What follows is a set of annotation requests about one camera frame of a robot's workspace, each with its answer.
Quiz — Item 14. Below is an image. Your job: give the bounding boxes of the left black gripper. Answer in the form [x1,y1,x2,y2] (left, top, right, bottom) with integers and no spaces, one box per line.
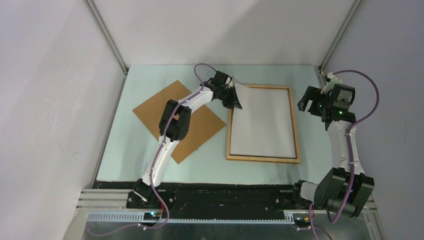
[218,85,242,111]

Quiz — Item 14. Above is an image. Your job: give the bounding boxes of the photo print of window plant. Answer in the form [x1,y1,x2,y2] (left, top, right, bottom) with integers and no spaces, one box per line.
[229,82,297,159]

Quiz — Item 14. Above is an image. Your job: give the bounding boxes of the brown cardboard backing board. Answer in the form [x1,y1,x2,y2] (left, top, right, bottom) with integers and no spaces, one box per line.
[133,80,226,164]

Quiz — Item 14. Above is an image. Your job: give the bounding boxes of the light wooden picture frame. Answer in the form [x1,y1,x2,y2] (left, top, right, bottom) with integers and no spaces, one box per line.
[225,84,303,165]

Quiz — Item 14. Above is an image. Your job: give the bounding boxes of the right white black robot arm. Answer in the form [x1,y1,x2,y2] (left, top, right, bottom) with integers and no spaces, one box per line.
[290,83,375,218]

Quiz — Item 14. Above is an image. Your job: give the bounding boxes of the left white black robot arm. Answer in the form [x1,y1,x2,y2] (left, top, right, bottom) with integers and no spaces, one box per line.
[132,71,243,208]

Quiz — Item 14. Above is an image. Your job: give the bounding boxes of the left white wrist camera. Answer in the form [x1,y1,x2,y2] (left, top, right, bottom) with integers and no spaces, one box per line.
[224,76,234,89]

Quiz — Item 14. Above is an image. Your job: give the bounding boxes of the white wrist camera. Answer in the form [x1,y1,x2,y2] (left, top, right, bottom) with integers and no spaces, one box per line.
[224,76,234,89]
[320,72,343,95]

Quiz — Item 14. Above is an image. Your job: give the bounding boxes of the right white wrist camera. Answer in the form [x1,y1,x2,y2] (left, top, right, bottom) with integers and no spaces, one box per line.
[320,72,343,95]

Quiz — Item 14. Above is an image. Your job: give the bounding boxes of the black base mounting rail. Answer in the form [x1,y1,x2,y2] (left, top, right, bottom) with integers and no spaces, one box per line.
[126,180,310,221]

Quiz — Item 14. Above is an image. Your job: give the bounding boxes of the aluminium extrusion frame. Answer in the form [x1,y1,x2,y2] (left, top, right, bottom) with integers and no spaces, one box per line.
[64,179,386,240]

